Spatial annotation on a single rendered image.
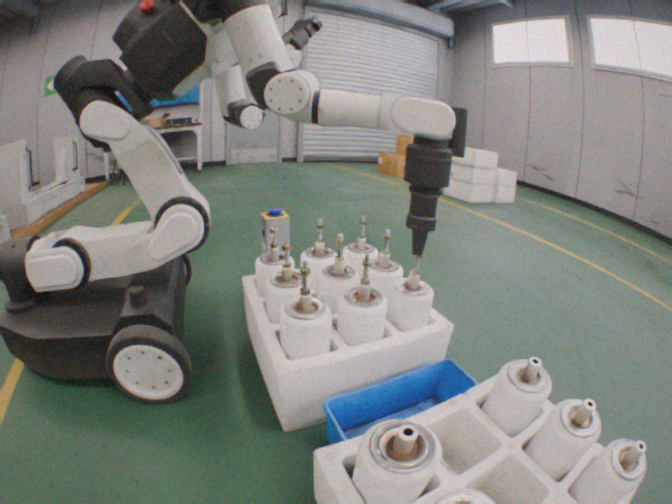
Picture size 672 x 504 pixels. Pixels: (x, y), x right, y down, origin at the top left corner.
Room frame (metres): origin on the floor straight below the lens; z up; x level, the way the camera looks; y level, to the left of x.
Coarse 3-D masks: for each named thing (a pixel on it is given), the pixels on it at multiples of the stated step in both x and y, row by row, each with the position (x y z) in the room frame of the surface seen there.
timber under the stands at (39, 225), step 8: (96, 184) 3.28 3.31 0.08; (104, 184) 3.38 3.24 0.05; (88, 192) 2.77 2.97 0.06; (96, 192) 3.04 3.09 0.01; (72, 200) 2.30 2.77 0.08; (80, 200) 2.50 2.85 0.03; (56, 208) 1.99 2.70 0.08; (64, 208) 2.07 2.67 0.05; (48, 216) 1.72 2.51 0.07; (56, 216) 1.88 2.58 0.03; (32, 224) 1.49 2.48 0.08; (40, 224) 1.56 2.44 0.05; (48, 224) 1.70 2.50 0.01; (16, 232) 1.29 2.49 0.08; (24, 232) 1.29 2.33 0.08; (32, 232) 1.41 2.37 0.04
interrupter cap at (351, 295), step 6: (354, 288) 0.55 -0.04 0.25; (372, 288) 0.56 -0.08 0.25; (348, 294) 0.53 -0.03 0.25; (354, 294) 0.53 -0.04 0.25; (372, 294) 0.54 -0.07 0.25; (378, 294) 0.53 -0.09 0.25; (348, 300) 0.51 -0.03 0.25; (354, 300) 0.51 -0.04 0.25; (360, 300) 0.51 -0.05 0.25; (366, 300) 0.51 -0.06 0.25; (372, 300) 0.51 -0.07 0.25; (378, 300) 0.51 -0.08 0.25; (360, 306) 0.49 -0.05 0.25; (366, 306) 0.49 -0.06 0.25; (372, 306) 0.49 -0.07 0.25
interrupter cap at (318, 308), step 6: (288, 300) 0.49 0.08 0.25; (294, 300) 0.50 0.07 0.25; (312, 300) 0.50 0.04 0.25; (318, 300) 0.50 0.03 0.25; (288, 306) 0.48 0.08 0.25; (294, 306) 0.48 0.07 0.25; (312, 306) 0.48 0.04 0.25; (318, 306) 0.48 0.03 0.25; (324, 306) 0.48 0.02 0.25; (288, 312) 0.45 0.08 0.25; (294, 312) 0.46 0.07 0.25; (300, 312) 0.46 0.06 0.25; (306, 312) 0.46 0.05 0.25; (312, 312) 0.46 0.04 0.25; (318, 312) 0.46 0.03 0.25; (324, 312) 0.46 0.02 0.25; (294, 318) 0.44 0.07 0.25; (300, 318) 0.44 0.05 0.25; (306, 318) 0.44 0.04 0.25; (312, 318) 0.44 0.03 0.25
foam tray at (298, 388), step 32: (256, 288) 0.67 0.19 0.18; (256, 320) 0.53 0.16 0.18; (256, 352) 0.59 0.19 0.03; (352, 352) 0.44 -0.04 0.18; (384, 352) 0.46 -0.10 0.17; (416, 352) 0.50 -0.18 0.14; (288, 384) 0.38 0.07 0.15; (320, 384) 0.41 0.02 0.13; (352, 384) 0.44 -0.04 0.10; (288, 416) 0.38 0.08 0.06; (320, 416) 0.41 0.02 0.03
